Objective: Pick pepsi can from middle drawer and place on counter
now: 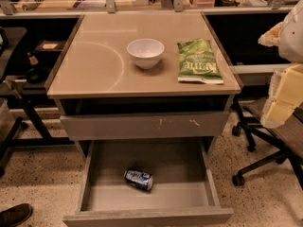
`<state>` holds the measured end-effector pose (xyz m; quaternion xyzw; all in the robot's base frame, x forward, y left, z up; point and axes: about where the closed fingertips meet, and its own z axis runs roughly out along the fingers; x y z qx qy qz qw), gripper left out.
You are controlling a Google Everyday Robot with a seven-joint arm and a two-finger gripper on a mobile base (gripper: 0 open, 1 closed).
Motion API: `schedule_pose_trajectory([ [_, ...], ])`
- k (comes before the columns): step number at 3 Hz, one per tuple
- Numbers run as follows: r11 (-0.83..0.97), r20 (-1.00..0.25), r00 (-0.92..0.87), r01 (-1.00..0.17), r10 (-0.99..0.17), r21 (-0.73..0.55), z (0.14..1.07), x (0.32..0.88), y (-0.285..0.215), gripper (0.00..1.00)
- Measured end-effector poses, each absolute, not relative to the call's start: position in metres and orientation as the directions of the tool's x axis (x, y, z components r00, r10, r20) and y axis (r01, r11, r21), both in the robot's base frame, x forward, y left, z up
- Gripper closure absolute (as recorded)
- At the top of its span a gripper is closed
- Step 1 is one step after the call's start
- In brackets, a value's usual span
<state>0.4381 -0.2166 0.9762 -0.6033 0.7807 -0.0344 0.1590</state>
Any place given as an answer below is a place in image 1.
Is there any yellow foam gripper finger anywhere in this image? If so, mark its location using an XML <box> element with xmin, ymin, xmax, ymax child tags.
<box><xmin>260</xmin><ymin>63</ymin><xmax>303</xmax><ymax>129</ymax></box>
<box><xmin>258</xmin><ymin>23</ymin><xmax>282</xmax><ymax>46</ymax></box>

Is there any blue pepsi can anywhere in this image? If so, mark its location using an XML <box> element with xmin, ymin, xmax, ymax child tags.
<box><xmin>124</xmin><ymin>168</ymin><xmax>153</xmax><ymax>191</ymax></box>

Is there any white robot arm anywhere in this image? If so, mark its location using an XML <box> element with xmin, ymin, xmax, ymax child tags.
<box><xmin>258</xmin><ymin>5</ymin><xmax>303</xmax><ymax>129</ymax></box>

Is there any closed grey top drawer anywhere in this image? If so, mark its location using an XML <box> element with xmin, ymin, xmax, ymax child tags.
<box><xmin>61</xmin><ymin>112</ymin><xmax>229</xmax><ymax>141</ymax></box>

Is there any grey drawer cabinet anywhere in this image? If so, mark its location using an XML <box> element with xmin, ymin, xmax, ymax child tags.
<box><xmin>44</xmin><ymin>11</ymin><xmax>243</xmax><ymax>227</ymax></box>

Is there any open grey middle drawer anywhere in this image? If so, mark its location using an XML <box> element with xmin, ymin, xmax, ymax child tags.
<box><xmin>63</xmin><ymin>138</ymin><xmax>233</xmax><ymax>227</ymax></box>

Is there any black office chair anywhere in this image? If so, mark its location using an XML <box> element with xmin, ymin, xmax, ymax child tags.
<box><xmin>232</xmin><ymin>97</ymin><xmax>303</xmax><ymax>188</ymax></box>

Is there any green chip bag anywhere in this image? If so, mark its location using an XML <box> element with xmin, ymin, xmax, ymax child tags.
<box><xmin>177</xmin><ymin>38</ymin><xmax>223</xmax><ymax>84</ymax></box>

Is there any white ceramic bowl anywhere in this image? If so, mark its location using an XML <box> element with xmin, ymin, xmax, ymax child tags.
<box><xmin>127</xmin><ymin>39</ymin><xmax>165</xmax><ymax>69</ymax></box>

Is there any dark bottle with label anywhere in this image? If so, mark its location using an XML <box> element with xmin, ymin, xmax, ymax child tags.
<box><xmin>27</xmin><ymin>52</ymin><xmax>39</xmax><ymax>66</ymax></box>

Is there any dark brown shoe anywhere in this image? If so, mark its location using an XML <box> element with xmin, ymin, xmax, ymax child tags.
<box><xmin>0</xmin><ymin>203</ymin><xmax>33</xmax><ymax>227</ymax></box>

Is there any black desk frame left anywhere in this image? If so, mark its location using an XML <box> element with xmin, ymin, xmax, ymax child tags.
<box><xmin>0</xmin><ymin>26</ymin><xmax>74</xmax><ymax>176</ymax></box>

